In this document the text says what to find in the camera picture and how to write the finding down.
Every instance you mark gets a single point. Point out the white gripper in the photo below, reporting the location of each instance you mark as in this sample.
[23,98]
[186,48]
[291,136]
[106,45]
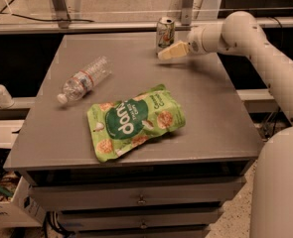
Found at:
[195,45]

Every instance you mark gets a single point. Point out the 7up soda can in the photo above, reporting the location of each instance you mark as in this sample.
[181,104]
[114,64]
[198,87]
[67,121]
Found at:
[165,33]

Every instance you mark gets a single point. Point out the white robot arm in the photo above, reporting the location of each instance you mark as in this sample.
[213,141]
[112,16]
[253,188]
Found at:
[239,34]

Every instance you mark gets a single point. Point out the clear plastic water bottle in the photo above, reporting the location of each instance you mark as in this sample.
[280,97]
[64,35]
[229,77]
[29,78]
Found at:
[85,80]

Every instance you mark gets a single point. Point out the green rice chips bag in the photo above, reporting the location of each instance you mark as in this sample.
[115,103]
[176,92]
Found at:
[118,127]

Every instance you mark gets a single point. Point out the grey drawer cabinet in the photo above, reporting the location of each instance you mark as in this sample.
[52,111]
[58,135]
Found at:
[171,187]

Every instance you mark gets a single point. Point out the white cardboard box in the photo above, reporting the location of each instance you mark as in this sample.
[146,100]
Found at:
[22,210]

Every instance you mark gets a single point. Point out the grey metal frame leg right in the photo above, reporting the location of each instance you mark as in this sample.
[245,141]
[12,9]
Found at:
[186,12]

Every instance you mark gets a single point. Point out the grey metal frame leg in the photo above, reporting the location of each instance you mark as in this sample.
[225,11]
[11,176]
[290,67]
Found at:
[186,12]
[62,15]

